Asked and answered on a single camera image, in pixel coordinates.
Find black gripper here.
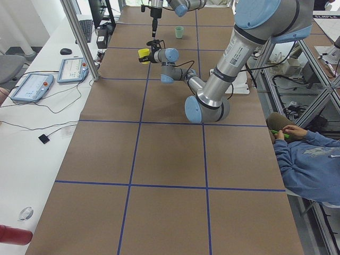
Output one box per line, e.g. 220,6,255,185
138,52,157,64

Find yellow plastic cup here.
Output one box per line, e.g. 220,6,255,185
138,48,150,58

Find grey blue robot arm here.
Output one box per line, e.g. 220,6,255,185
139,0,314,123
141,0,207,39

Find green plastic cup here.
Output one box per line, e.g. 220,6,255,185
175,26,184,39

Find person's hand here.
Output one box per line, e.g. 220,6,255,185
274,125,308,140

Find black power box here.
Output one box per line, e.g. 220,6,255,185
96,29,108,49

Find black computer monitor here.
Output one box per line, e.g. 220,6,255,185
88,0,116,28

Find black keyboard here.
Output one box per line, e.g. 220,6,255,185
79,19,93,43

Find far blue teach pendant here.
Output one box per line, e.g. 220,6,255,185
57,57,89,83

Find blue teach pendant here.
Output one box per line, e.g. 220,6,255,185
11,73,54,102
57,57,89,83

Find black computer mouse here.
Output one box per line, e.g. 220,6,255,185
59,48,72,55

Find near blue teach pendant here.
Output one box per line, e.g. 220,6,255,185
11,73,54,102

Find small black square pad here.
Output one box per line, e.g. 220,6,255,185
38,134,50,144

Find green pen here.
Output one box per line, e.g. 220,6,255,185
269,130,292,139

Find person in blue hoodie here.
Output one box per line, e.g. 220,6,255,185
266,112,339,206

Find clear plastic lid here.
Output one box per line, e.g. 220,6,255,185
18,207,34,222

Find red bottle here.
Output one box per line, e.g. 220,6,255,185
1,225,33,245

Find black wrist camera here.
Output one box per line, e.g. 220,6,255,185
146,39,166,53

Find aluminium frame post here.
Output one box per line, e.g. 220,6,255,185
60,0,100,81

